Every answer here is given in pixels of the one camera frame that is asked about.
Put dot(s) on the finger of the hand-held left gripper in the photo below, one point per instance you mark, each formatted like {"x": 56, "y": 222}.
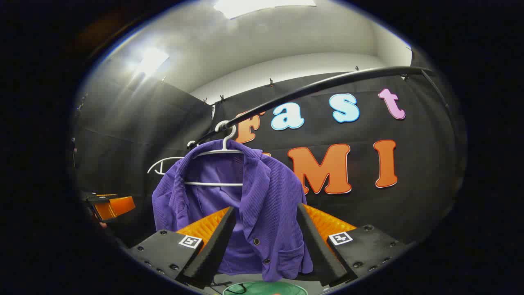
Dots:
{"x": 116, "y": 207}

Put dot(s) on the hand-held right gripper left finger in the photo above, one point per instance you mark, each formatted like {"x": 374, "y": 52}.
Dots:
{"x": 217, "y": 246}

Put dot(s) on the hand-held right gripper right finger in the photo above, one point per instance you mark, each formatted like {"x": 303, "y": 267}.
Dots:
{"x": 317, "y": 246}

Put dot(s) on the green laundry hamper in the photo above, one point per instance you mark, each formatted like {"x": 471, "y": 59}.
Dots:
{"x": 286, "y": 289}

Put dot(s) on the white plastic hanger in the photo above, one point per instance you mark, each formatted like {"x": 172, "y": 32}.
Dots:
{"x": 213, "y": 184}
{"x": 172, "y": 157}

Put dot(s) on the ceiling light panel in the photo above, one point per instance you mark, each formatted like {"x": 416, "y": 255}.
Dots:
{"x": 149, "y": 61}

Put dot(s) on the black clothes rack rail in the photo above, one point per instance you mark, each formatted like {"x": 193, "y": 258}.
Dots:
{"x": 327, "y": 84}

